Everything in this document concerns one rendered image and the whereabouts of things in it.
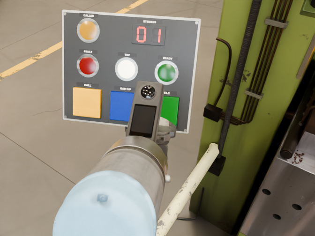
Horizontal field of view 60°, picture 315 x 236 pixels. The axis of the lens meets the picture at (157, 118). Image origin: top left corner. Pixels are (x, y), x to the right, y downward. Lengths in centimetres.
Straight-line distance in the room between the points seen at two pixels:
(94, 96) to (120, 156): 42
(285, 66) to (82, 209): 70
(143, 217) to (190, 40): 49
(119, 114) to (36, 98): 185
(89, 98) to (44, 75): 206
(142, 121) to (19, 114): 203
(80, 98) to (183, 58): 28
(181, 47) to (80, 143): 146
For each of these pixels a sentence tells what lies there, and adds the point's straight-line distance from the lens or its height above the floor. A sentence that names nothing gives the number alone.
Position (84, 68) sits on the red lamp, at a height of 108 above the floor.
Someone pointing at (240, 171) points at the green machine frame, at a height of 54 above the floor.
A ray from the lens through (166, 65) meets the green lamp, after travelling 67.
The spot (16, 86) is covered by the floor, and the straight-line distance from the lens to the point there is 273.
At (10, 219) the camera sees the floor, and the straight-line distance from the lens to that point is 183.
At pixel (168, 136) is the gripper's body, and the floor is 113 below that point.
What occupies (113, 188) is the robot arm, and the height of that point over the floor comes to 126.
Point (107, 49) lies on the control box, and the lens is 70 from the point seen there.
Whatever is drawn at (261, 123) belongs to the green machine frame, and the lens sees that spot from 97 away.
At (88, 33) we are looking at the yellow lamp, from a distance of 71.
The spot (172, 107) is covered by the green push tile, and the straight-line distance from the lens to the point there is 68.
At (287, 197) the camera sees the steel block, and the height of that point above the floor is 79.
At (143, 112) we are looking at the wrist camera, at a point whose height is 118.
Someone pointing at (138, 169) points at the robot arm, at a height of 124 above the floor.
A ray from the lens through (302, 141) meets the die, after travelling 79.
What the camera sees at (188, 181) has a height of 64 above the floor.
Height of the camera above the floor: 147
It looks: 44 degrees down
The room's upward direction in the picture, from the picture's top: straight up
